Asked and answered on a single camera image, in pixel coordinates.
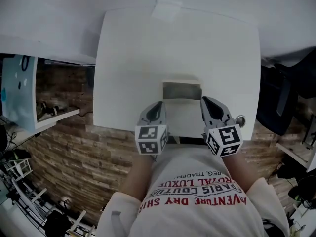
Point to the dark shoe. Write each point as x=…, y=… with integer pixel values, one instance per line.
x=58, y=107
x=44, y=107

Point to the black office chair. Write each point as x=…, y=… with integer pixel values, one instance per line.
x=281, y=95

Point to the black bag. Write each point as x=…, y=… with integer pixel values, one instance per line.
x=58, y=222

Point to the person's left forearm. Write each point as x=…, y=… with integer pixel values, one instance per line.
x=138, y=176

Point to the person's right forearm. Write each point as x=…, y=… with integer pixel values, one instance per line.
x=240, y=174

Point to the black and yellow device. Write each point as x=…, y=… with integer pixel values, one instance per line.
x=18, y=155

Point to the white side desk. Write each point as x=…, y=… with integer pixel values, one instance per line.
x=59, y=117

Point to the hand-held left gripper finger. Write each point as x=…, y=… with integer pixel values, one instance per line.
x=163, y=116
x=145, y=115

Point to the white side table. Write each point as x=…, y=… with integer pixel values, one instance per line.
x=296, y=154

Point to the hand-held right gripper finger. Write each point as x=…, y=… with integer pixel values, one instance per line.
x=205, y=116
x=225, y=112

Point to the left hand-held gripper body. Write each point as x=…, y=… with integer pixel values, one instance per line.
x=148, y=133

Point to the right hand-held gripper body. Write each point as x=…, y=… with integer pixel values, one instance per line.
x=225, y=136

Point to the white metal rack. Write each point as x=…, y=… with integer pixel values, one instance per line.
x=22, y=194

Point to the person's white printed shirt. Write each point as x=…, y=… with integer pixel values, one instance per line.
x=197, y=218

